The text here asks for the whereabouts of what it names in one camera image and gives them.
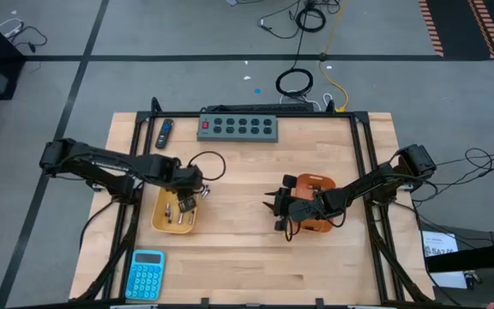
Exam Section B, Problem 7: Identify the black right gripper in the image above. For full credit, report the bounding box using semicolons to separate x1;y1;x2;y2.
264;174;317;233

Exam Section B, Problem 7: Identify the yellow plastic bin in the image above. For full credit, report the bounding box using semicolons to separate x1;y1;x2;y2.
150;184;199;235

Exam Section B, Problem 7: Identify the black remote control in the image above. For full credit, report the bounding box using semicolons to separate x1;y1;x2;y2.
154;118;175;150

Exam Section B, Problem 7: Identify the orange plastic bin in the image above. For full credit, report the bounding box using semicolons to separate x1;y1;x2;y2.
287;173;337;234

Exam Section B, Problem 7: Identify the grey metal power strip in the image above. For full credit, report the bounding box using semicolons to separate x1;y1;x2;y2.
196;114;280;143

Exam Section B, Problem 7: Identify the blue calculator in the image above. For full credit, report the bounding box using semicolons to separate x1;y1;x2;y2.
124;249;166;302

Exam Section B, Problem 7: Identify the white paper sheet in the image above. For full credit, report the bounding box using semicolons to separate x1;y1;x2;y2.
420;230;467;289

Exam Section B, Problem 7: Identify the small dark tool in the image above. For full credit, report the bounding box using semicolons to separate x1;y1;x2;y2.
464;270;484;290

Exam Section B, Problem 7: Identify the black bar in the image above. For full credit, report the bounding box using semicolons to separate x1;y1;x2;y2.
425;239;494;274

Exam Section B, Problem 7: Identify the grey side table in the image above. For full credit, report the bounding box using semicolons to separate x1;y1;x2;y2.
413;225;494;309

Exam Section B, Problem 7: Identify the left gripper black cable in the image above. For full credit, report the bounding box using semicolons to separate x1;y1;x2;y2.
186;149;227;183

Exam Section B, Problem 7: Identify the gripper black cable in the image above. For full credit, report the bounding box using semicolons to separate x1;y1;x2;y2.
186;149;227;183
284;204;348;242

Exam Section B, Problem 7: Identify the black aluminium frame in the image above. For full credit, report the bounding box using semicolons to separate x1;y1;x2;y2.
73;97;435;309

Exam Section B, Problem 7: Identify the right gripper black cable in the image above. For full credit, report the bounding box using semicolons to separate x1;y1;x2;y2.
284;204;348;242

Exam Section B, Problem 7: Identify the black left arm floor cable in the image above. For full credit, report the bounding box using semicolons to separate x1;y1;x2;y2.
78;197;117;252

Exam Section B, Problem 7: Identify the yellow cable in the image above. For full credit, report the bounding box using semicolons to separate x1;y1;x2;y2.
318;0;350;113

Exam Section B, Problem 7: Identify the white cable loop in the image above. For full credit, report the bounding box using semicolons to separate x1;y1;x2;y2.
279;88;334;112

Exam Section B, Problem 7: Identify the large black cable coil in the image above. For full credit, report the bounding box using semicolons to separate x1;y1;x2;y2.
274;67;315;98

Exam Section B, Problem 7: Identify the black floor cable white plug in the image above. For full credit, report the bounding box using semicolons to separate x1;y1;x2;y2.
257;0;304;40

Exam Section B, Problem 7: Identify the small black cable coil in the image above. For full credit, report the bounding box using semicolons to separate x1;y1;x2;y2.
294;6;328;33

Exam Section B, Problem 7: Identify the black cable with adapter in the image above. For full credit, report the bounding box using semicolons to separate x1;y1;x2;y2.
5;25;49;55

